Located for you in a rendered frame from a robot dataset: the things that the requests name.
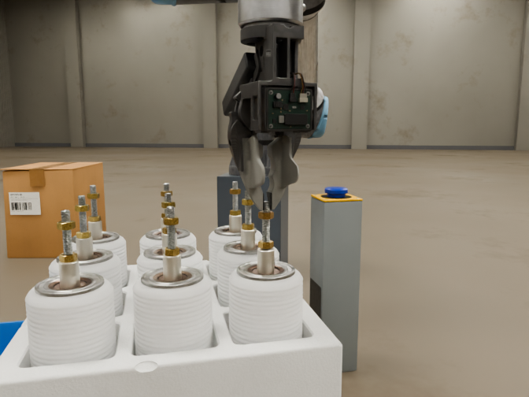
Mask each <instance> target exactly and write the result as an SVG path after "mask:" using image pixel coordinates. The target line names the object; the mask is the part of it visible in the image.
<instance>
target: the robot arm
mask: <svg viewBox="0 0 529 397"><path fill-rule="evenodd" d="M151 1H152V2H153V3H155V4H158V5H172V6H176V5H189V4H207V3H235V2H237V3H238V26H239V27H240V28H241V30H240V43H241V44H244V45H247V46H255V52H256V53H249V52H245V53H244V55H243V56H242V60H241V61H240V63H239V66H238V68H237V70H236V72H235V74H234V77H233V79H232V81H231V83H230V86H229V88H228V90H227V92H226V95H225V96H224V99H223V101H222V106H223V111H224V116H227V117H229V118H230V120H229V125H228V146H229V148H230V151H231V154H232V157H231V162H230V165H229V175H232V176H240V177H241V178H242V182H243V184H244V186H245V188H246V191H247V193H248V195H249V196H250V198H251V200H252V201H253V203H254V204H255V205H256V207H257V208H258V209H259V210H264V193H263V191H262V190H261V185H263V184H264V183H265V177H266V176H268V178H269V187H268V191H266V194H267V198H268V201H269V202H270V203H269V204H270V210H274V209H275V208H276V206H277V205H278V204H279V202H280V200H281V198H282V197H283V194H284V192H285V190H286V187H287V186H288V185H291V184H294V183H296V182H297V181H298V178H299V168H298V165H297V164H296V163H295V161H294V160H293V157H294V155H295V153H296V151H297V149H298V147H299V144H300V142H301V138H307V139H311V138H320V137H321V136H322V135H323V134H324V132H325V129H326V125H327V114H328V97H326V96H324V95H323V92H322V90H321V89H319V88H318V12H319V11H321V10H322V9H323V7H324V5H325V0H151ZM275 138H276V139H275Z"/></svg>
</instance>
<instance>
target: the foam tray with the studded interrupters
mask: <svg viewBox="0 0 529 397"><path fill-rule="evenodd" d="M127 267H128V269H127V271H128V286H127V287H125V288H122V295H123V297H122V298H123V314H122V315H121V316H119V317H115V323H116V338H117V339H116V341H117V348H116V353H115V356H114V357H112V358H109V359H105V360H97V361H89V362H75V363H68V364H60V365H46V366H39V367H31V363H30V361H31V360H30V354H29V344H28V342H29V341H28V326H27V323H28V322H27V318H26V319H25V321H24V323H23V324H22V325H21V328H19V329H18V331H17V333H16V334H15V336H14V337H13V338H12V340H11V341H10V343H9V345H8V346H7V347H6V349H5V350H4V351H3V353H2V355H1V356H0V397H341V391H342V344H341V343H340V341H339V340H338V339H337V338H336V337H335V335H334V334H333V333H332V332H331V330H330V329H329V328H328V327H327V326H326V325H325V324H324V323H323V322H322V321H321V319H320V318H319V317H318V316H317V315H316V313H315V312H314V311H313V310H312V308H311V307H310V306H309V305H308V304H307V302H306V301H305V300H304V299H303V302H302V304H303V306H302V339H289V340H280V341H273V342H266V343H252V344H244V345H238V344H234V343H233V341H232V339H231V335H230V332H229V307H222V306H220V304H219V302H218V292H217V291H218V288H217V287H218V285H217V283H218V282H217V280H211V281H212V301H213V302H212V305H213V307H212V309H213V312H212V313H213V348H207V349H200V350H192V351H178V352H170V353H163V354H149V355H141V356H135V326H134V324H135V323H134V308H133V306H134V305H133V290H132V288H133V286H134V284H135V282H136V281H137V280H138V277H137V276H138V274H137V272H138V271H137V265H127Z"/></svg>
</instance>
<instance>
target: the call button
mask: <svg viewBox="0 0 529 397"><path fill-rule="evenodd" d="M324 192H325V193H327V197H332V198H342V197H346V194H347V193H348V189H347V188H346V187H326V188H325V189H324Z"/></svg>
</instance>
